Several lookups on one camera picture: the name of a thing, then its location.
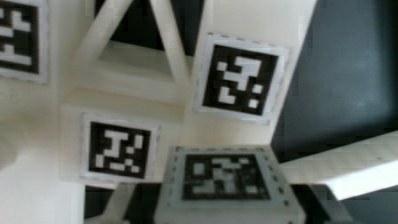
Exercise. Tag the white front fence rail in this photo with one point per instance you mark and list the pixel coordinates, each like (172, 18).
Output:
(357, 168)

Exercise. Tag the white chair back part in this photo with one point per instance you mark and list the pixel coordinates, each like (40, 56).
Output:
(72, 75)

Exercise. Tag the translucent gripper left finger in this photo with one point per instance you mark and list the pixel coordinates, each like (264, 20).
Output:
(113, 216)

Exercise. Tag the white tagged cube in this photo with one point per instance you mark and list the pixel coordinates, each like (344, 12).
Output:
(225, 188)

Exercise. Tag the translucent gripper right finger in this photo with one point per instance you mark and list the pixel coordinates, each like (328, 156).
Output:
(328, 211)

